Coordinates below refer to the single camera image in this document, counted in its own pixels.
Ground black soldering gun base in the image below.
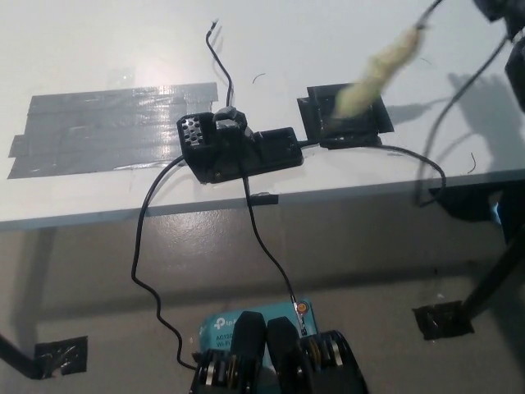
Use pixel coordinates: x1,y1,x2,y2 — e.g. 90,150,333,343
176,105,304,184

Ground black floor tape patch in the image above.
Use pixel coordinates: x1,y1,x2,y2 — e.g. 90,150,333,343
412,301,475,341
34,336,89,377

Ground tape-wrapped soldering gun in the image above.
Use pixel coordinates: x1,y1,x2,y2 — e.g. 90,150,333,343
334,24,426,120

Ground black object under table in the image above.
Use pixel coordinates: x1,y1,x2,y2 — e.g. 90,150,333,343
428,184,504,225

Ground black soldering gun cable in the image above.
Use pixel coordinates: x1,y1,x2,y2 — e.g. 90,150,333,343
301,0,512,208

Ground long wavy black cable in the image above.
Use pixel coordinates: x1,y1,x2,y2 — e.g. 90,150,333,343
130,158,200,369

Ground large grey duct tape patch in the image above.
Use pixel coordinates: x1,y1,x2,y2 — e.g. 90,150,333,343
7,82,219,180

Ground thin black frayed wire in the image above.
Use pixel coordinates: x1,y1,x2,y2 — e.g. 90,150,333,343
204,19,235,108

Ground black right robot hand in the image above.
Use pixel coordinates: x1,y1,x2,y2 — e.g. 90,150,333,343
473,0,525,42

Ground black robot body blocks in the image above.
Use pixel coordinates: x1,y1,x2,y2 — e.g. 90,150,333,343
188,310,368,394

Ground small black tape strip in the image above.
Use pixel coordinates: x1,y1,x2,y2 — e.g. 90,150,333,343
249,191,279,206

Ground teal tp-link box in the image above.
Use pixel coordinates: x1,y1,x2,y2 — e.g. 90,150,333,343
199,301,320,356

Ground black cable with orange connector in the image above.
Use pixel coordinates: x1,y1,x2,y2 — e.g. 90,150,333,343
241,174,308,334

